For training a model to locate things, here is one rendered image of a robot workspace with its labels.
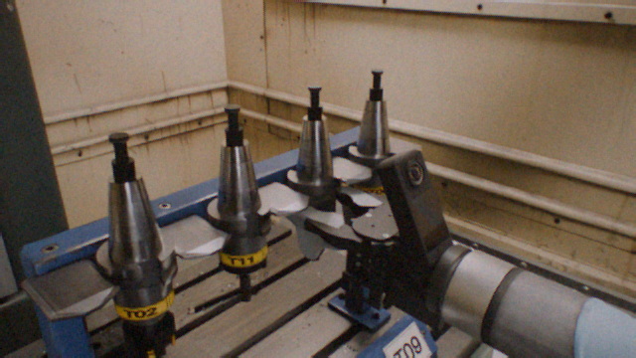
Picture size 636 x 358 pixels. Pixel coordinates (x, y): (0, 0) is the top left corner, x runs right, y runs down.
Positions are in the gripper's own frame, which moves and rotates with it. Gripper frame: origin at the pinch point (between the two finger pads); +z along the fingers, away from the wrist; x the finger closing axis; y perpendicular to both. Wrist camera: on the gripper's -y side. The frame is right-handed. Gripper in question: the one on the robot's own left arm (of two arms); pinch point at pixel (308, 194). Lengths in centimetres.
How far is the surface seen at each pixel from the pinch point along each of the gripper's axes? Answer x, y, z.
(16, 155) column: -15, 8, 56
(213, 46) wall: 52, 2, 91
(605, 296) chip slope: 56, 32, -25
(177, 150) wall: 36, 32, 91
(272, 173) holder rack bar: -3.3, -2.9, 2.6
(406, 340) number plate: 11.7, 24.5, -9.1
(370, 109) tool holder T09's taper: 9.6, -8.7, -1.1
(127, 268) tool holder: -23.9, -3.1, -3.0
